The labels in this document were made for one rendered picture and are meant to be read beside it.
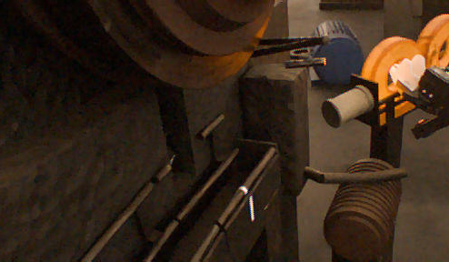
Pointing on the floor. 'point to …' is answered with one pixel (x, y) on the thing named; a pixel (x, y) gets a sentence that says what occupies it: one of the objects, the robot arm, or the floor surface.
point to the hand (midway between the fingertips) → (394, 70)
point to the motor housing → (363, 216)
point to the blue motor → (335, 55)
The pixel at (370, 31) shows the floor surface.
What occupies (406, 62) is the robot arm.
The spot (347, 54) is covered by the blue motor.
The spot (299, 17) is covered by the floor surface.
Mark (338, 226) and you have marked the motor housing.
